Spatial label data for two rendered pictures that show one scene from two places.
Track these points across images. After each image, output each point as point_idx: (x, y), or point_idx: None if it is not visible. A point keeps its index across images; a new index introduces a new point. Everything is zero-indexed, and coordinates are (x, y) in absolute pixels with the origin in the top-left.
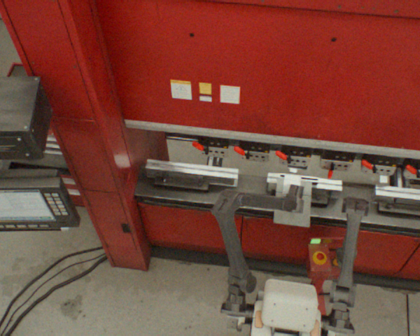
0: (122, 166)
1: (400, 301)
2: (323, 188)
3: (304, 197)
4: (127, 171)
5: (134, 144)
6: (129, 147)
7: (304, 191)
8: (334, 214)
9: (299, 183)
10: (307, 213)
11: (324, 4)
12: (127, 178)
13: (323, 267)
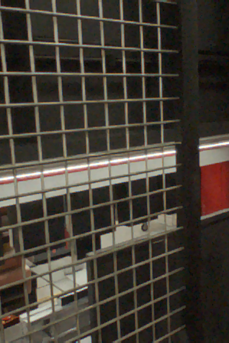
0: (206, 179)
1: None
2: (45, 305)
3: (58, 278)
4: (212, 202)
5: None
6: (227, 185)
7: (64, 281)
8: (14, 328)
9: (77, 283)
10: (41, 272)
11: None
12: (207, 205)
13: None
